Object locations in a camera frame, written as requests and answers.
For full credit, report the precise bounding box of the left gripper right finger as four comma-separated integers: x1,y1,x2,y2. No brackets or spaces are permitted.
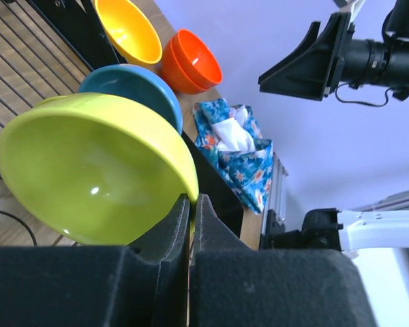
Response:
190,194,376,326

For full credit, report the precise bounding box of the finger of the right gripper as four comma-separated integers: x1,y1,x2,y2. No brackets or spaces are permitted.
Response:
258,21,327,85
258,12,348,101

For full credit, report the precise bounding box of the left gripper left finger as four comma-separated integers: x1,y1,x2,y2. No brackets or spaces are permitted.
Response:
0,195,190,326

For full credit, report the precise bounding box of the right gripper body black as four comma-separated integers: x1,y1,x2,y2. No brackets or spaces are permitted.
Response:
324,12,355,97

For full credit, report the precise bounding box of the lime green plain bowl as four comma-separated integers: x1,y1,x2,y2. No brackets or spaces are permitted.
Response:
0,93,199,245

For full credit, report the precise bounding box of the blue ceramic bowl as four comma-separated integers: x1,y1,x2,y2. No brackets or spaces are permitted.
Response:
78,63,183,133

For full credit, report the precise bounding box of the black wire dish rack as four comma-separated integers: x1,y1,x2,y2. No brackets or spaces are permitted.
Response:
0,1,244,246

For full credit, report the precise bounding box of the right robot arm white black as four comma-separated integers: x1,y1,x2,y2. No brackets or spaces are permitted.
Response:
260,1,409,326

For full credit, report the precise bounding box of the blue floral cloth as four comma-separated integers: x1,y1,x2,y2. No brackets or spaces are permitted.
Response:
192,98,273,214

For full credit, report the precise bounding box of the red orange bowl stack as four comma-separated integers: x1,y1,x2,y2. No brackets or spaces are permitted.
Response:
160,29,223,95

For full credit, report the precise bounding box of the yellow orange bowl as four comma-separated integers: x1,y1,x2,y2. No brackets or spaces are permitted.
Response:
94,0,162,67

